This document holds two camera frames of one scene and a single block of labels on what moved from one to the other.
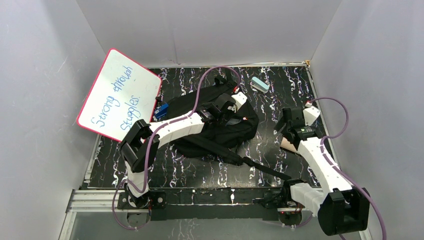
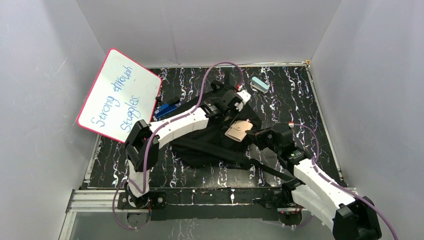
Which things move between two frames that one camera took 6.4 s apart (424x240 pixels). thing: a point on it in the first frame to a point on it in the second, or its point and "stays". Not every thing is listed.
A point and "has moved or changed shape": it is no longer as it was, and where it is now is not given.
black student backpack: [224, 135] has moved or changed shape
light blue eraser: [259, 84] stays
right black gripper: [278, 127] to [259, 135]
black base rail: [210, 205] stays
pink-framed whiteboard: [123, 92] stays
